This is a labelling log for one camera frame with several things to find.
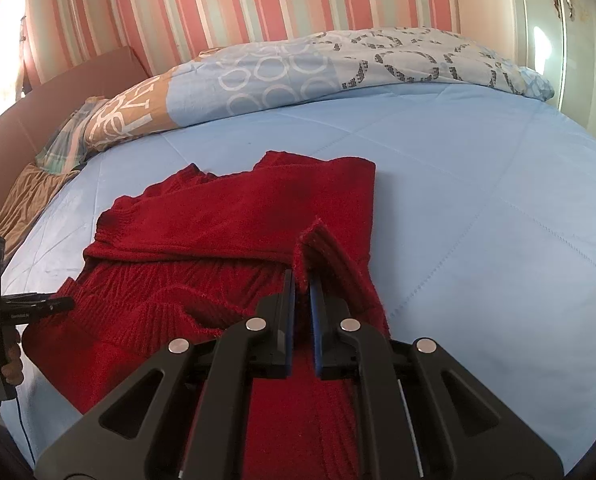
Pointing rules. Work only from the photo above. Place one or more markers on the plaid pastel cloth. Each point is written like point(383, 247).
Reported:
point(63, 145)

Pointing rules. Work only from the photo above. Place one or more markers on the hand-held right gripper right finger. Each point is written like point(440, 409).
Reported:
point(316, 325)

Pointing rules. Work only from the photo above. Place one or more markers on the pink padded headboard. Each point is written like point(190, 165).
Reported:
point(53, 105)

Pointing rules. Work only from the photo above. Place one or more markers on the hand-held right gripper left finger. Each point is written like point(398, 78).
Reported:
point(280, 320)

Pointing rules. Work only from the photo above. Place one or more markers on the brown cloth garment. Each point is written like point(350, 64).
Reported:
point(23, 200)

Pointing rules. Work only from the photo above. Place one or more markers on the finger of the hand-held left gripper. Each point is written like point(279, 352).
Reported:
point(43, 308)

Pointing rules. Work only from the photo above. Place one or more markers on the white wardrobe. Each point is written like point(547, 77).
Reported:
point(578, 60)

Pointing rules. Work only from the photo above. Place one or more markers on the light blue quilted bedspread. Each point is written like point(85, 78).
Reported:
point(478, 210)

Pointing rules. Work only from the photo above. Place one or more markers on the red knit sweater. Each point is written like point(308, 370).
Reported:
point(203, 225)

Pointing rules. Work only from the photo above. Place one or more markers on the patterned blue and tan duvet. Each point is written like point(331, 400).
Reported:
point(278, 75)

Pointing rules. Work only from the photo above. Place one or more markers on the person's left hand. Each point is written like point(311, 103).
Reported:
point(13, 365)

